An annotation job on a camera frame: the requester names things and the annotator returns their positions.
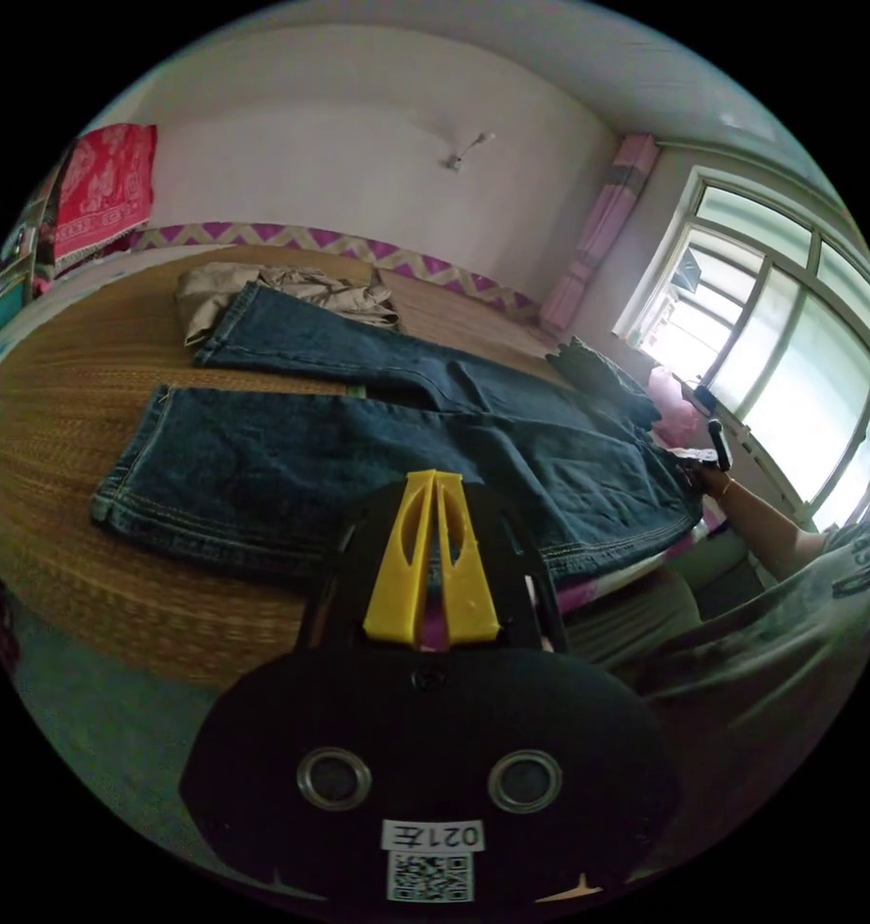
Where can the shelf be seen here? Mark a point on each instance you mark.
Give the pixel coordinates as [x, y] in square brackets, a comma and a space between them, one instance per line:
[9, 289]

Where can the person's right hand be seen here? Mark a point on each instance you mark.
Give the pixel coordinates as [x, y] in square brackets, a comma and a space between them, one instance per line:
[715, 482]

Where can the window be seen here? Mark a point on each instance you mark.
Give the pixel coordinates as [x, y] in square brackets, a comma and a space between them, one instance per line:
[789, 361]

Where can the pink bag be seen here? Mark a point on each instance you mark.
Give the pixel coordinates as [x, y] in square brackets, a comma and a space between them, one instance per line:
[672, 411]

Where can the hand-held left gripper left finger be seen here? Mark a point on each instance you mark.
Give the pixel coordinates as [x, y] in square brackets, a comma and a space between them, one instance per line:
[390, 599]

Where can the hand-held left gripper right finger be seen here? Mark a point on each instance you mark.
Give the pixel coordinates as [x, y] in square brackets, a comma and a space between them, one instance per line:
[471, 599]

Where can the blue jeans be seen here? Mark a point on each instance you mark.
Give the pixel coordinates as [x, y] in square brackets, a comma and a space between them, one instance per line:
[319, 462]

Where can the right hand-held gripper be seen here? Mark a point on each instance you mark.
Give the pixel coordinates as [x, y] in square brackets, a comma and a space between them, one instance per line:
[697, 460]

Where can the person's body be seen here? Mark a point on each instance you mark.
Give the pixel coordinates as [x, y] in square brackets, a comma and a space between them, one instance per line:
[738, 650]

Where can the black garment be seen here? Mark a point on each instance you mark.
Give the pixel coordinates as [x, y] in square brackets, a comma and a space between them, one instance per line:
[601, 375]

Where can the pink curtain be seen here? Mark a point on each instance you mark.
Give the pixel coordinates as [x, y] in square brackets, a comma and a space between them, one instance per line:
[594, 238]

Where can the beige trousers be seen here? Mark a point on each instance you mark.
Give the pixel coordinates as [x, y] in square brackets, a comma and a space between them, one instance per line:
[211, 292]

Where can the bed with woven mat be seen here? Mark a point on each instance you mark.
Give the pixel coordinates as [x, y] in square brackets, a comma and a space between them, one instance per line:
[60, 404]

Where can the person's right forearm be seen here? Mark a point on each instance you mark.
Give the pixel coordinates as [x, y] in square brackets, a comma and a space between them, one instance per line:
[767, 523]

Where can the red patterned cloth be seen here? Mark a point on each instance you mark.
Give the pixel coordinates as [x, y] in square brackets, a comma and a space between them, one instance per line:
[103, 188]

